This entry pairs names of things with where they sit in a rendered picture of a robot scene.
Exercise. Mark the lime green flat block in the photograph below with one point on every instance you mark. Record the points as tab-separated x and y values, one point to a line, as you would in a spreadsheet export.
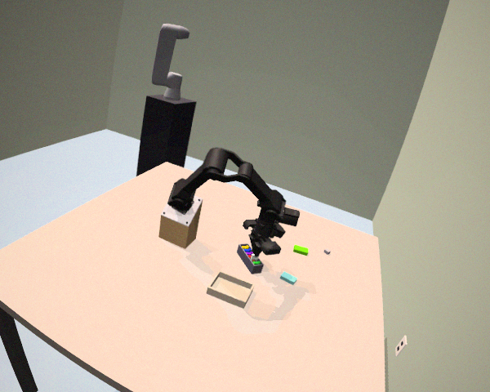
301	250

